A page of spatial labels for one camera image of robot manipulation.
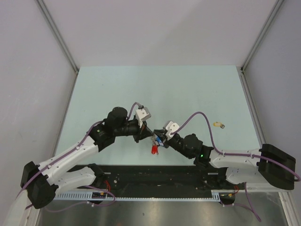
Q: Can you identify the blue tagged key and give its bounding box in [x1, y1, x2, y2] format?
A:
[155, 138, 164, 146]

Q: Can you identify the yellow tagged key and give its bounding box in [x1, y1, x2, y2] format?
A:
[213, 122, 225, 129]

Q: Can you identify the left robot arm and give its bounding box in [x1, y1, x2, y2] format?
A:
[21, 105, 153, 209]

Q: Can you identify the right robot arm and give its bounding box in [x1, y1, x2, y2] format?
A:
[154, 129, 297, 190]

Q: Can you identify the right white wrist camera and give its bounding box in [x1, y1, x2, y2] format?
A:
[163, 121, 180, 140]

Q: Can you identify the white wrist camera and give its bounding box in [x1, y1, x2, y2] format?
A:
[163, 121, 180, 140]
[135, 107, 151, 128]

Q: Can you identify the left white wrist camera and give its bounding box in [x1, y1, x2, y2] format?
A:
[135, 107, 151, 128]

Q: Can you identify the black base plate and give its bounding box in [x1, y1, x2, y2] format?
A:
[70, 164, 275, 198]

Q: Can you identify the slotted cable duct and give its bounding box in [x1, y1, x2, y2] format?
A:
[54, 190, 238, 202]

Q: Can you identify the left aluminium frame post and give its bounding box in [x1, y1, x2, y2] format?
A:
[35, 0, 79, 73]

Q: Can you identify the aluminium frame post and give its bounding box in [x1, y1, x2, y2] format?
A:
[241, 0, 285, 71]
[35, 0, 79, 73]

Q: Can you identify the right aluminium frame post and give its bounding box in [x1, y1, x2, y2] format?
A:
[241, 0, 285, 71]

